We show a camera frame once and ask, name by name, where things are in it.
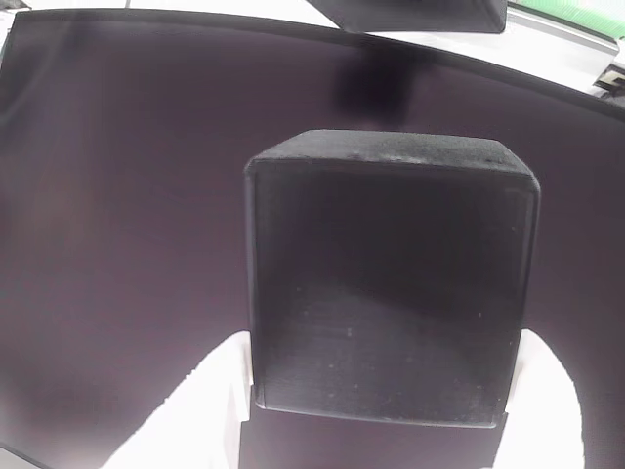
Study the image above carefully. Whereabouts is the black cube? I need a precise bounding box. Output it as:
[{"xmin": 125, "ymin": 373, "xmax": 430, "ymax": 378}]
[
  {"xmin": 242, "ymin": 128, "xmax": 543, "ymax": 431},
  {"xmin": 303, "ymin": 0, "xmax": 511, "ymax": 36}
]

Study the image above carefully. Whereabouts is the green tape strip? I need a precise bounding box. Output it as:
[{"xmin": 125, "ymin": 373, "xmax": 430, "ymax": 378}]
[{"xmin": 514, "ymin": 0, "xmax": 625, "ymax": 43}]

